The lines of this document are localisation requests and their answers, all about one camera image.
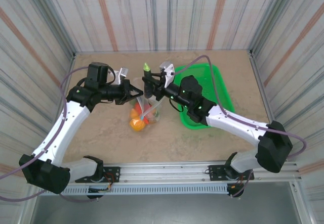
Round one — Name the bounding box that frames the clear zip-top bag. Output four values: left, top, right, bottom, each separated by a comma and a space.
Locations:
128, 77, 163, 133

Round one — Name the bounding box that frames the green plastic mesh basket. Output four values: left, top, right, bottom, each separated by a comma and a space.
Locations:
173, 63, 236, 131

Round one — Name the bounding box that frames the round yellow-orange toy fruit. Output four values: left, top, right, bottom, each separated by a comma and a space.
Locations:
129, 117, 146, 133

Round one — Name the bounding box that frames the aluminium table edge strip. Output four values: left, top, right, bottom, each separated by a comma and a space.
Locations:
57, 53, 76, 108
249, 49, 288, 162

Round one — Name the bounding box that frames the thin black right gripper cable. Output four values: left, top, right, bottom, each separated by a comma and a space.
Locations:
169, 99, 183, 113

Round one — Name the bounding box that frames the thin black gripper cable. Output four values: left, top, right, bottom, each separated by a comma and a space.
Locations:
169, 99, 183, 113
107, 66, 117, 83

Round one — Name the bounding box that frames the thin black left gripper cable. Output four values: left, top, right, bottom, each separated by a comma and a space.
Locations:
107, 66, 117, 83

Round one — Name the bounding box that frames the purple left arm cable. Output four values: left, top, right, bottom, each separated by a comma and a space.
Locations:
0, 66, 102, 203

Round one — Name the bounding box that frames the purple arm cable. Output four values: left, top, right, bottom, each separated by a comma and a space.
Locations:
171, 55, 308, 199
0, 66, 102, 203

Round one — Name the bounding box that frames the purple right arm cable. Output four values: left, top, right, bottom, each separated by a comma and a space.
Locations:
171, 55, 308, 199

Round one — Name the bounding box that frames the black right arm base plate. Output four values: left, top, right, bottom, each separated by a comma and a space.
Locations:
207, 165, 255, 183

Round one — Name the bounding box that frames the aluminium mounting rail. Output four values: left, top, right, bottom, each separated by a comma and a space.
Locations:
29, 161, 302, 184

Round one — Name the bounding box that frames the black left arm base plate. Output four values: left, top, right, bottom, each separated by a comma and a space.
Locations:
75, 166, 121, 184

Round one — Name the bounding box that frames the thin red orange wire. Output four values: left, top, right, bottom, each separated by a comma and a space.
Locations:
232, 174, 248, 189
104, 172, 114, 192

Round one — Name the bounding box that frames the slotted grey cable duct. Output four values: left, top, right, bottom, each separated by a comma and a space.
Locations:
63, 185, 230, 196

